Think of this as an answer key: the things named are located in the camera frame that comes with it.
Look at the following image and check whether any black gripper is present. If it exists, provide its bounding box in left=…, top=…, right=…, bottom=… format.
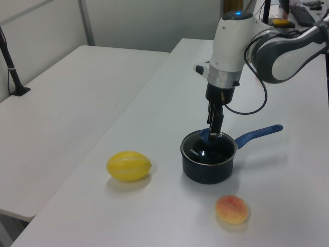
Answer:
left=205, top=82, right=241, bottom=141

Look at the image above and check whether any glass lid with blue knob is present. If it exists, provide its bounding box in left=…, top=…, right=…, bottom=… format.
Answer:
left=180, top=128, right=236, bottom=166

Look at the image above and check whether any dark blue saucepan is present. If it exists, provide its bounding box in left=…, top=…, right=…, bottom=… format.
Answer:
left=180, top=124, right=284, bottom=185

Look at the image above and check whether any orange yellow peach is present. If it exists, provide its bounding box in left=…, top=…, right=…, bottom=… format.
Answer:
left=214, top=195, right=249, bottom=225

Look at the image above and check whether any yellow striped melon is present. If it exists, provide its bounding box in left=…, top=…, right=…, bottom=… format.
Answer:
left=106, top=150, right=153, bottom=183

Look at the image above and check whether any black keyboard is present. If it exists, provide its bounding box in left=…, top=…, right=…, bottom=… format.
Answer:
left=289, top=5, right=316, bottom=26

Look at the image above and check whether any white side table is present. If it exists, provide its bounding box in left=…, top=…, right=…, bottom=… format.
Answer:
left=0, top=45, right=171, bottom=223

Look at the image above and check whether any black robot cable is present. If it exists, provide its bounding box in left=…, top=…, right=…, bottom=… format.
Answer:
left=223, top=30, right=307, bottom=115

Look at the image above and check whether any grey metal partition post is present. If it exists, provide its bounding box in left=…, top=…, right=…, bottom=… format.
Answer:
left=78, top=0, right=96, bottom=47

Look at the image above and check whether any black camera stand pole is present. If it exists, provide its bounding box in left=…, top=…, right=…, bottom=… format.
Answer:
left=0, top=25, right=31, bottom=97

